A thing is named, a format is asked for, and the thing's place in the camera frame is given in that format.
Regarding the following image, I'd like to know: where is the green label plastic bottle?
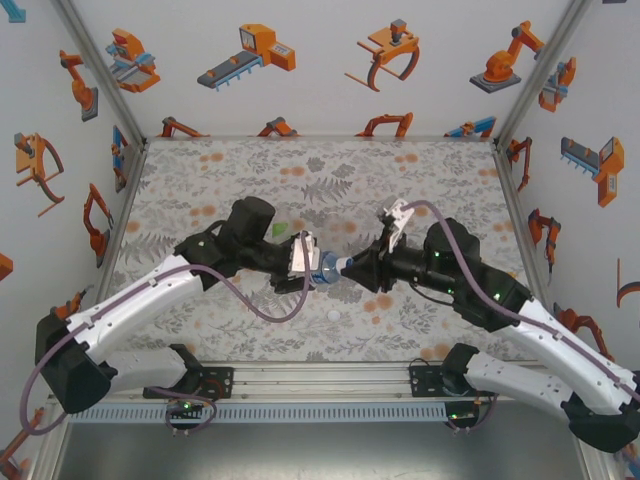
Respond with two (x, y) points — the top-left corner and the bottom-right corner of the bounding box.
(269, 209), (304, 242)

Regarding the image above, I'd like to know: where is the blue label plastic bottle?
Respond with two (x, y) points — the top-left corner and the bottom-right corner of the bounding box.
(310, 251), (351, 286)

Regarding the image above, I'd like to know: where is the floral patterned table cover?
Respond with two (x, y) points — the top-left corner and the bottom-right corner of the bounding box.
(82, 138), (566, 364)

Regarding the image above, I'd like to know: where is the grey metal floor panel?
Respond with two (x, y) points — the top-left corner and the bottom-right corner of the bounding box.
(52, 422), (594, 480)

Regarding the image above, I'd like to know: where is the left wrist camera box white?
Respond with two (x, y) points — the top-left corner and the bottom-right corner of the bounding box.
(289, 230), (322, 275)

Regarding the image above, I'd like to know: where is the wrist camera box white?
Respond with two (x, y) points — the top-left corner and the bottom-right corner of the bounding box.
(377, 198), (416, 251)
(289, 230), (322, 275)

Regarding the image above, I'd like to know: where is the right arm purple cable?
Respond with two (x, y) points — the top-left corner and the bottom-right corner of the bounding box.
(407, 199), (640, 406)

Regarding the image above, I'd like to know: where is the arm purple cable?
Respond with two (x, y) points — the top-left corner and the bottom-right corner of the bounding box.
(22, 263), (314, 436)
(407, 199), (640, 406)

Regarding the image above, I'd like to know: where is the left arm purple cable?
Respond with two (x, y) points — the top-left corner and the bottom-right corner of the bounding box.
(22, 263), (314, 436)

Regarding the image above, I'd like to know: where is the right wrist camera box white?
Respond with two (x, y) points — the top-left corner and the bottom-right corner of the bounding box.
(377, 198), (416, 251)

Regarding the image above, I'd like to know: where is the right aluminium side rail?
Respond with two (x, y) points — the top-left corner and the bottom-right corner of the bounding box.
(491, 142), (569, 361)

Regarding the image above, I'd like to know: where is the aluminium side rail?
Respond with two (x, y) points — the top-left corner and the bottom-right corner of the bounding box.
(491, 142), (569, 361)
(74, 139), (150, 364)

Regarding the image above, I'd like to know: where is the aluminium rear rail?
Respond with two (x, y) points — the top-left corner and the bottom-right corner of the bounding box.
(144, 133), (496, 144)

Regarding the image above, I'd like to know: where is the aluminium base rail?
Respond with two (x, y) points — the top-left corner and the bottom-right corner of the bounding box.
(47, 360), (594, 405)

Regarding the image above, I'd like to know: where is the grey slotted cable duct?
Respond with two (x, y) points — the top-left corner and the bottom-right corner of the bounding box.
(67, 403), (449, 424)

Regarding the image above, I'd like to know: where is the left aluminium side rail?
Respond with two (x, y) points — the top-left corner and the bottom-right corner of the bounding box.
(74, 139), (150, 364)

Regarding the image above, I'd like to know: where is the right aluminium frame post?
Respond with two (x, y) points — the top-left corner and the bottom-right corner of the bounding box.
(492, 0), (596, 149)

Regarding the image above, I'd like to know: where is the aluminium frame post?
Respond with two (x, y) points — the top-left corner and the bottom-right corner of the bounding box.
(49, 0), (149, 146)
(492, 0), (596, 149)

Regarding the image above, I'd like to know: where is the left aluminium frame post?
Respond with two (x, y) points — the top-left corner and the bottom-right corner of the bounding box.
(49, 0), (149, 146)

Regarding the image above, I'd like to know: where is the right aluminium frame leg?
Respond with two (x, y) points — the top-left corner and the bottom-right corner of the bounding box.
(577, 447), (616, 480)

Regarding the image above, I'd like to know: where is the aluminium frame leg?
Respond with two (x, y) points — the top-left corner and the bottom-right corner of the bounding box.
(27, 409), (69, 480)
(577, 447), (616, 480)

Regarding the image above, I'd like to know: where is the left aluminium frame leg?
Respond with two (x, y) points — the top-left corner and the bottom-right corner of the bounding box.
(27, 409), (69, 480)

